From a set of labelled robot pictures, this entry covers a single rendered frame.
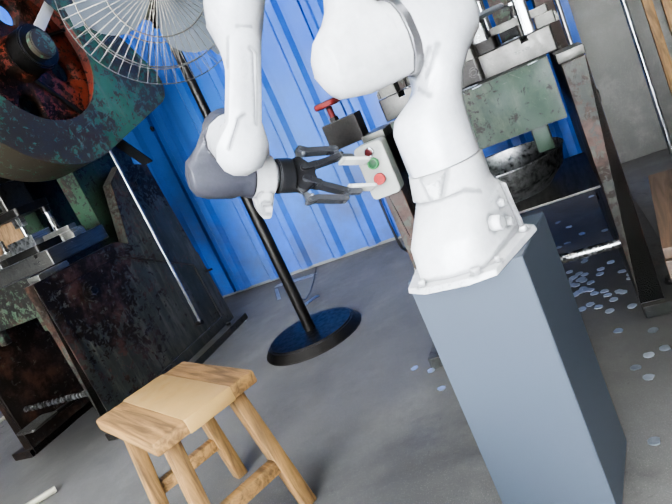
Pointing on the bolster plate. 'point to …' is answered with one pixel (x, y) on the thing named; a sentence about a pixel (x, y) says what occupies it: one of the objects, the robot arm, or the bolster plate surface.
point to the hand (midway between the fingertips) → (359, 174)
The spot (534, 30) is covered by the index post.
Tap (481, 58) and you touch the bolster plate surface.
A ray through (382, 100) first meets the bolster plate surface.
